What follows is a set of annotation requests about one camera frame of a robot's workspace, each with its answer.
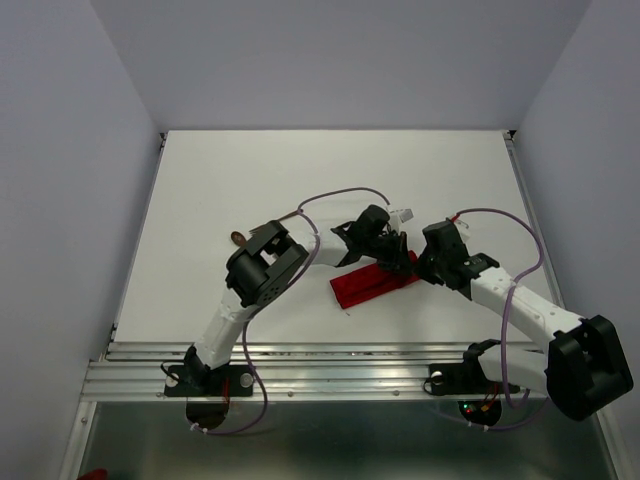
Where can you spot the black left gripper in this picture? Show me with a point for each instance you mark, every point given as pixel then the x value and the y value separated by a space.
pixel 399 255

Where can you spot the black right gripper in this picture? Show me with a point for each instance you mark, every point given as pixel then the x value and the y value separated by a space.
pixel 424 273

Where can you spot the red cloth napkin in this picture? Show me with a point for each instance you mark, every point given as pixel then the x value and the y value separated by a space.
pixel 367 283

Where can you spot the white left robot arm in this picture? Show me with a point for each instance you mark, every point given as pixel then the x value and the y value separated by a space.
pixel 274 258

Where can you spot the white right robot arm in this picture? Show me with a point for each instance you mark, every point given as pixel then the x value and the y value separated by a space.
pixel 578 362

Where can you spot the dark wooden fork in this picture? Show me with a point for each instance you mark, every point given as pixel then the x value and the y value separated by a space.
pixel 280 219

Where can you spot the dark wooden spoon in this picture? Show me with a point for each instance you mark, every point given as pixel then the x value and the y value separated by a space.
pixel 238 238

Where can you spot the red object bottom left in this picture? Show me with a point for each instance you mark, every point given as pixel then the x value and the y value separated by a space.
pixel 95 474

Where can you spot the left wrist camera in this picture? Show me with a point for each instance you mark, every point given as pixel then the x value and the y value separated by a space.
pixel 400 216

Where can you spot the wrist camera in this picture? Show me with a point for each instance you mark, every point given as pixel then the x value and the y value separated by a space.
pixel 400 216
pixel 462 228

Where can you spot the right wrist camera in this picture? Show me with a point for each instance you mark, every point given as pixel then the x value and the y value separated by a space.
pixel 462 228

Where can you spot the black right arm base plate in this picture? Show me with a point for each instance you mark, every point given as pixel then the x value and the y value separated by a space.
pixel 465 378

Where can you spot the aluminium front rail frame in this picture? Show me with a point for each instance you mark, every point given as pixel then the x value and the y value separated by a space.
pixel 130 372

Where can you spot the aluminium right side rail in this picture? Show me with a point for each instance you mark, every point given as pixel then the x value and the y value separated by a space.
pixel 553 291

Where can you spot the aluminium rail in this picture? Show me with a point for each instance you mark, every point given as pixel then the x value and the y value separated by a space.
pixel 132 234
pixel 553 291

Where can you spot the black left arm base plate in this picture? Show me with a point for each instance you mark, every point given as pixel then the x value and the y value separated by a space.
pixel 229 381

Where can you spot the aluminium left side rail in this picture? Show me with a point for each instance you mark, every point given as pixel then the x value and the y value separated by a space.
pixel 132 234

